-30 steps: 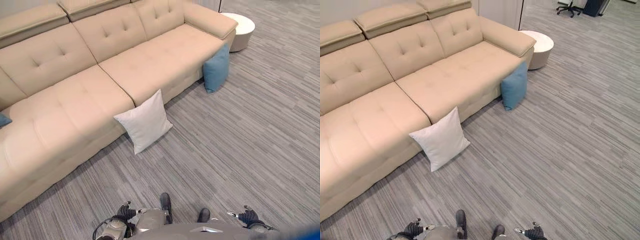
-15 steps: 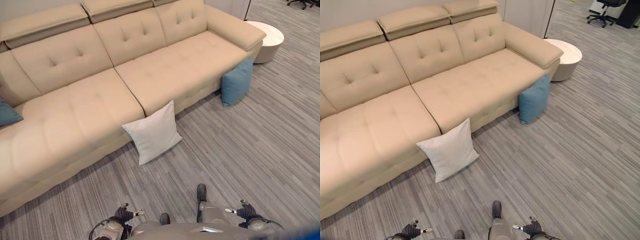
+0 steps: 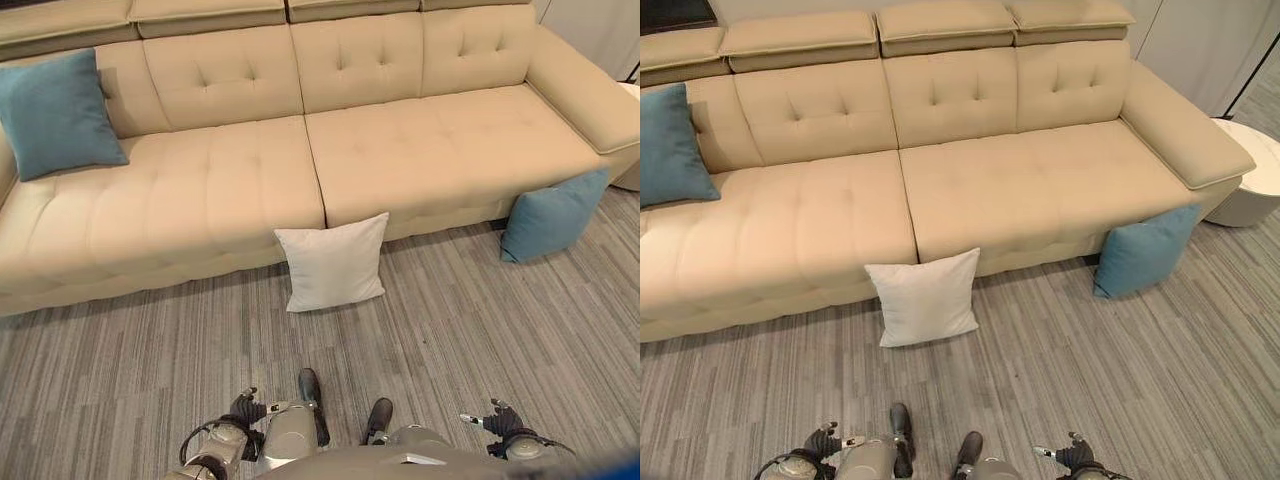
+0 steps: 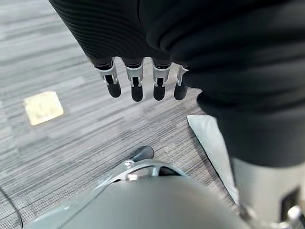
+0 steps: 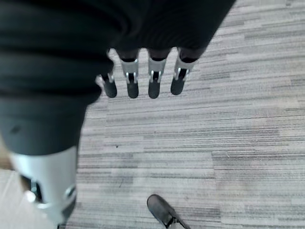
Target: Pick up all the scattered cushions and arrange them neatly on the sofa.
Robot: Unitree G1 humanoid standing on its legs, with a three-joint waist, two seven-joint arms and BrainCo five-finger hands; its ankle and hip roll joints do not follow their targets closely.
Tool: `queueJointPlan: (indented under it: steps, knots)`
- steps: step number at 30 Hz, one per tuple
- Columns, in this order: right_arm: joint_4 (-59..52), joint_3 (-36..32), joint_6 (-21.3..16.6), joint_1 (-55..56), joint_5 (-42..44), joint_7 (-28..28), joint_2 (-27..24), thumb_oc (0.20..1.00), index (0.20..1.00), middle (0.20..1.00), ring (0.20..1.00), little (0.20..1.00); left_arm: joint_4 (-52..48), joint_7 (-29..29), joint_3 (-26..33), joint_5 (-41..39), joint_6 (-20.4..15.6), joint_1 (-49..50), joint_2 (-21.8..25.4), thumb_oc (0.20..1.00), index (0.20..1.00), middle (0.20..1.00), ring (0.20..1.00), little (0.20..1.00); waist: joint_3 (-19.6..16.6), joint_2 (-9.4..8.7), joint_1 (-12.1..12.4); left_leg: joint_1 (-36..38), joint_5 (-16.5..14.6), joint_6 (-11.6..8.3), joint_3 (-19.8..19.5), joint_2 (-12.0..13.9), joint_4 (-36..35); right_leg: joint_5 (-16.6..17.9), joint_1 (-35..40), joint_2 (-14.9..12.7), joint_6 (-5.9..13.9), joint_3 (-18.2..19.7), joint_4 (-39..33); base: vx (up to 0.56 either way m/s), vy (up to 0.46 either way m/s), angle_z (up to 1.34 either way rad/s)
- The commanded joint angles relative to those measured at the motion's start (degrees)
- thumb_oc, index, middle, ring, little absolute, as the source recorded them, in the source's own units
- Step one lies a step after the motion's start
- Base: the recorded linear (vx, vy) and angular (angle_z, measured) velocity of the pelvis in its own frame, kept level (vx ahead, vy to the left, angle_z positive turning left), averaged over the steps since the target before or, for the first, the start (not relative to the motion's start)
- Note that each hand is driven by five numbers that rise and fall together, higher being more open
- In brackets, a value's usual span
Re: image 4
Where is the thin black floor cable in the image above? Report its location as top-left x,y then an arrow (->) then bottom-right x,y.
0,187 -> 24,229

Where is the brass floor outlet plate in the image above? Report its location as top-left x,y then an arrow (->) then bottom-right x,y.
23,91 -> 65,126

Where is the white cushion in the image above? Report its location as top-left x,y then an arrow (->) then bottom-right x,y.
186,114 -> 240,205

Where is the robot dark left foot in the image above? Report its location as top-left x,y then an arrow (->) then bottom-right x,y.
130,146 -> 155,163

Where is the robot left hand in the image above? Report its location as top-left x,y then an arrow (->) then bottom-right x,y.
48,0 -> 305,229

